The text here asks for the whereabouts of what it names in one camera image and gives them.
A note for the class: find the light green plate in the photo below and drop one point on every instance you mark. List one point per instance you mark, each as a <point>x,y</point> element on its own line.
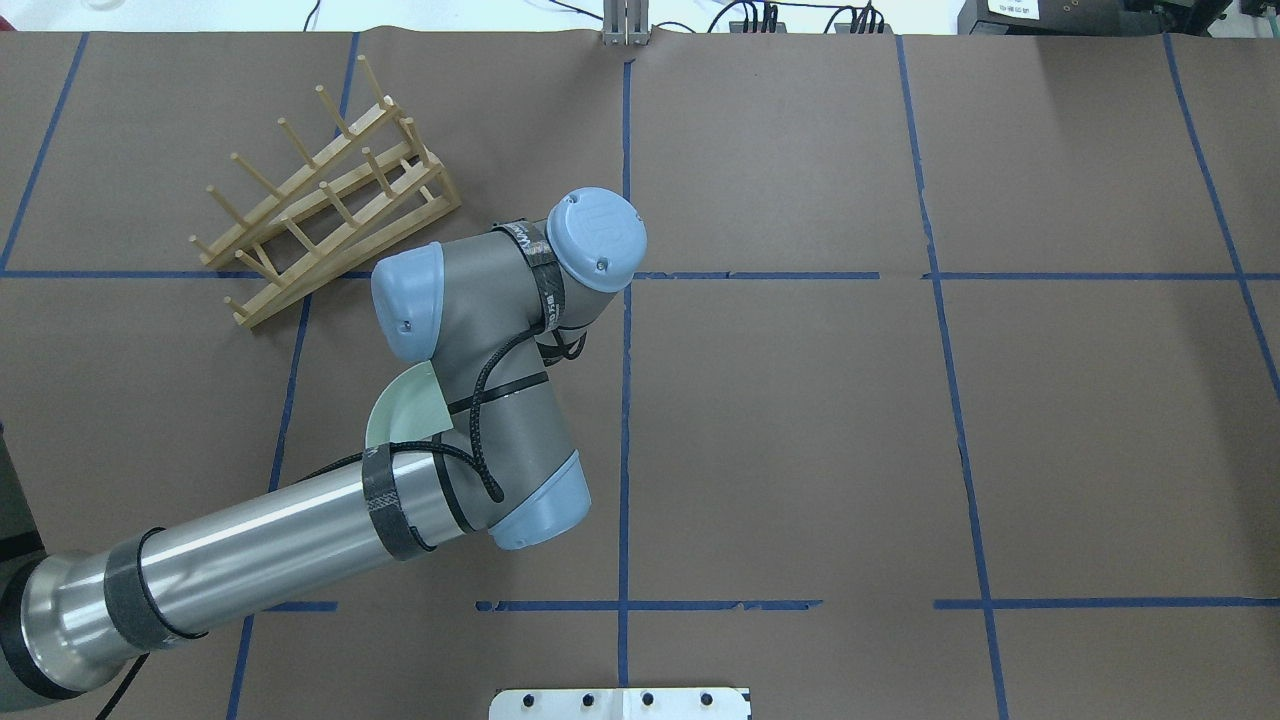
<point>411,408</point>

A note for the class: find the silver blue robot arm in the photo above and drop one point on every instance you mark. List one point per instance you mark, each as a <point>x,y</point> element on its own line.
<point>486,448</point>

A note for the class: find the wooden dish rack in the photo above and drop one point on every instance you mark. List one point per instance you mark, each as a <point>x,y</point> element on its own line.
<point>373,186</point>

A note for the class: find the aluminium frame post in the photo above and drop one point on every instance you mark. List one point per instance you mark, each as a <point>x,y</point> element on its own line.
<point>626,23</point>

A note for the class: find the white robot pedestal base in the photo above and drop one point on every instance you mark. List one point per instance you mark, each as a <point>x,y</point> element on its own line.
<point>623,703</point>

